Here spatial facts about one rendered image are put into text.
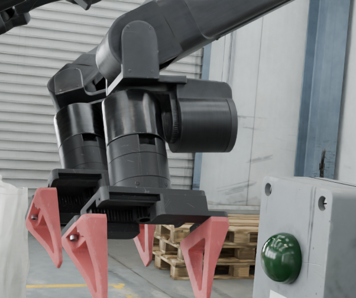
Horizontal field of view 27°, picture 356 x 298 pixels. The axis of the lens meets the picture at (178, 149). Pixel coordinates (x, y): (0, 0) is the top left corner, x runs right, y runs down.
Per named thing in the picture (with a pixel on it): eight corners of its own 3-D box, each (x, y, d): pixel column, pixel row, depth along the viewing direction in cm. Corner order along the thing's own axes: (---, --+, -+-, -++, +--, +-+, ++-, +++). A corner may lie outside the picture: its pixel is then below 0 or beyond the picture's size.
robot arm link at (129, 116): (96, 107, 75) (106, 78, 70) (162, 108, 77) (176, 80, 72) (102, 169, 72) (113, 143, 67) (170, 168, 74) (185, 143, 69)
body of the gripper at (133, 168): (209, 209, 67) (198, 136, 70) (103, 205, 63) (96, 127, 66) (180, 233, 73) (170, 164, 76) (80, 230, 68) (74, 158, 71)
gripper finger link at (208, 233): (243, 296, 65) (227, 196, 69) (170, 297, 62) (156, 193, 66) (209, 315, 70) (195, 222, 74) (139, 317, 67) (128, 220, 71)
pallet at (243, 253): (142, 242, 672) (143, 226, 671) (259, 242, 721) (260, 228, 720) (180, 262, 595) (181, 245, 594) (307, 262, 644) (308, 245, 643)
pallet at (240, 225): (143, 226, 672) (144, 210, 671) (262, 229, 713) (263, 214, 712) (173, 244, 595) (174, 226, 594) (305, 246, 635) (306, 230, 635)
